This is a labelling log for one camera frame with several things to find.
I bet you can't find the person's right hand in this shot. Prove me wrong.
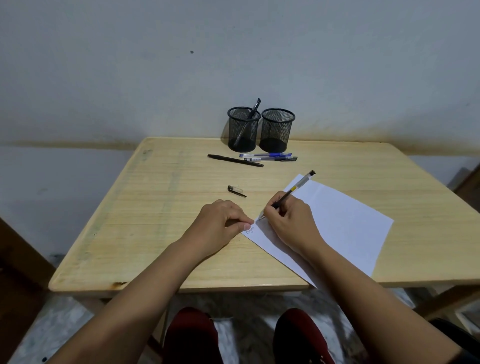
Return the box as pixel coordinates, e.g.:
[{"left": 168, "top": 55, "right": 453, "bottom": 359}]
[{"left": 263, "top": 190, "right": 328, "bottom": 257}]

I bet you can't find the person's left hand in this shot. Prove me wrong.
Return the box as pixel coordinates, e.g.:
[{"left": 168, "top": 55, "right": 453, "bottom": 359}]
[{"left": 183, "top": 199, "right": 255, "bottom": 260}]

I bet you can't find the clear black gel pen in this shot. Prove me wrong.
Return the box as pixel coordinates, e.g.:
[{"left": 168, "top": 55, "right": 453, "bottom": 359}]
[
  {"left": 257, "top": 169, "right": 317, "bottom": 222},
  {"left": 233, "top": 98, "right": 262, "bottom": 147}
]

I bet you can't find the white paper sheet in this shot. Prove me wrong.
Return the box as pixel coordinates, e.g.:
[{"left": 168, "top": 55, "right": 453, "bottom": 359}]
[{"left": 241, "top": 173, "right": 395, "bottom": 290}]

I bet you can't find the clear pen with white label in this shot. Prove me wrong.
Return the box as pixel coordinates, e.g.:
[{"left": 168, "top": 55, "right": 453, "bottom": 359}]
[{"left": 243, "top": 156, "right": 299, "bottom": 163}]

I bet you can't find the matte black pen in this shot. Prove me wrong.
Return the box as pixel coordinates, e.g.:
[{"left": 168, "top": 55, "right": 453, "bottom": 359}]
[{"left": 207, "top": 153, "right": 265, "bottom": 168}]

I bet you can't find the black mesh pen cup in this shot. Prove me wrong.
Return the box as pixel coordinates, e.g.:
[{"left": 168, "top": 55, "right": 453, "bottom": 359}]
[
  {"left": 259, "top": 107, "right": 296, "bottom": 154},
  {"left": 226, "top": 106, "right": 262, "bottom": 153}
]

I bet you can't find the person's right forearm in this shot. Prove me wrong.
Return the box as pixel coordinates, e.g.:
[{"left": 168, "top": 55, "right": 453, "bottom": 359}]
[{"left": 309, "top": 241, "right": 462, "bottom": 364}]

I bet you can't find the person's left forearm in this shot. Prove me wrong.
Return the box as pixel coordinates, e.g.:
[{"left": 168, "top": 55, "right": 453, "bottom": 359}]
[{"left": 46, "top": 239, "right": 203, "bottom": 364}]

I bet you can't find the person's left red-trousered leg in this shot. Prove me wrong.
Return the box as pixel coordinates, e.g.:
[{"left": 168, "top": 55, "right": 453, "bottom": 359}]
[{"left": 163, "top": 307, "right": 224, "bottom": 364}]

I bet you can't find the person's red-trousered leg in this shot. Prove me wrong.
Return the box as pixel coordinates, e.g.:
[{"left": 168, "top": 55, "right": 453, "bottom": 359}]
[
  {"left": 272, "top": 308, "right": 337, "bottom": 364},
  {"left": 163, "top": 307, "right": 224, "bottom": 364}
]

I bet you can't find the person's right red-trousered leg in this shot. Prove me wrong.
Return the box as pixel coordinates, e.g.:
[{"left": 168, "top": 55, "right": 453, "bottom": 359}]
[{"left": 272, "top": 308, "right": 337, "bottom": 364}]

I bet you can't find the person's right black sleeve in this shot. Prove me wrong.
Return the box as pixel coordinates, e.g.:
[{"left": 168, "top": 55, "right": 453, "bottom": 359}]
[{"left": 429, "top": 317, "right": 480, "bottom": 364}]

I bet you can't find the brown wooden door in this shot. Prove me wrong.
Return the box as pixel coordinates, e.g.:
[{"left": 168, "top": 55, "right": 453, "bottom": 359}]
[{"left": 0, "top": 217, "right": 57, "bottom": 364}]

